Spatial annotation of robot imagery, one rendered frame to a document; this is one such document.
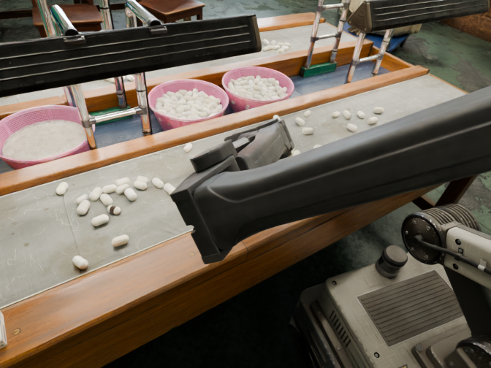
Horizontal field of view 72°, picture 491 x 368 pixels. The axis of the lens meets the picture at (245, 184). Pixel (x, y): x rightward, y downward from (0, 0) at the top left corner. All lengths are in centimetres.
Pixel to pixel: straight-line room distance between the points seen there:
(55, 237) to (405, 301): 93
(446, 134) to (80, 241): 71
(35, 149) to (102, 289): 52
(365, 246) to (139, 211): 128
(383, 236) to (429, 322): 87
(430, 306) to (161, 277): 78
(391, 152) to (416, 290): 94
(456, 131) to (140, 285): 58
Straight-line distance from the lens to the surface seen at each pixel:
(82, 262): 75
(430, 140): 25
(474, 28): 555
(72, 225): 84
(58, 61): 69
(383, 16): 112
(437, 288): 121
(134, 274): 70
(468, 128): 25
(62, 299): 71
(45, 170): 97
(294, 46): 176
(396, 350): 105
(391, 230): 199
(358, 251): 181
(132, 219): 82
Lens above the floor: 135
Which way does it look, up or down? 43 degrees down
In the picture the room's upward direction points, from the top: 7 degrees clockwise
